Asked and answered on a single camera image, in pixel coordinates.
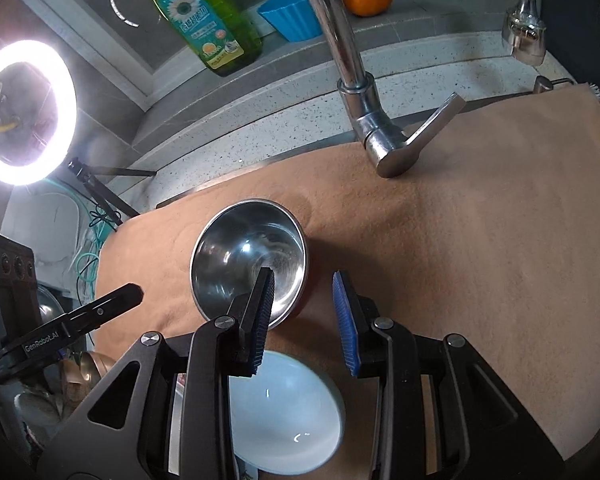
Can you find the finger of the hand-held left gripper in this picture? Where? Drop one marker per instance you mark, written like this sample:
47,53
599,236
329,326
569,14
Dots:
115,300

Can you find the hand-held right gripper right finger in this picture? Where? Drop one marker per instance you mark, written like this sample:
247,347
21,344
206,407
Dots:
347,330

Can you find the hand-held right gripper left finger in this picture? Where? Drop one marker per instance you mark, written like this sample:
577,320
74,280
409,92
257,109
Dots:
262,320

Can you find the stainless steel bowl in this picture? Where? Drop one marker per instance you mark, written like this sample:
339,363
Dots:
240,250

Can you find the light blue bowl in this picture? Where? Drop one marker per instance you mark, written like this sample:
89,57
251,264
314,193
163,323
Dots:
290,410

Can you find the brass bowl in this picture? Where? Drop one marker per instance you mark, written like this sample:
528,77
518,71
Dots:
92,366

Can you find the black tripod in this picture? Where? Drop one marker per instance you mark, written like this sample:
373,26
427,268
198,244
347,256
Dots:
87,175

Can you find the tan cloth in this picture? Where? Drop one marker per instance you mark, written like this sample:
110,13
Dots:
455,235

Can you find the chrome faucet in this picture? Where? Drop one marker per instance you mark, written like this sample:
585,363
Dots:
345,45

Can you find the green dish soap bottle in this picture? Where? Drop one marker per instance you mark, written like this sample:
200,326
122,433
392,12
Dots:
205,25

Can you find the blue ribbed cup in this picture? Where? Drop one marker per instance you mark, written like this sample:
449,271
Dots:
290,15

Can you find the chrome faucet sprayer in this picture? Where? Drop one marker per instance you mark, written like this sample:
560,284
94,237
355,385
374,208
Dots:
522,25

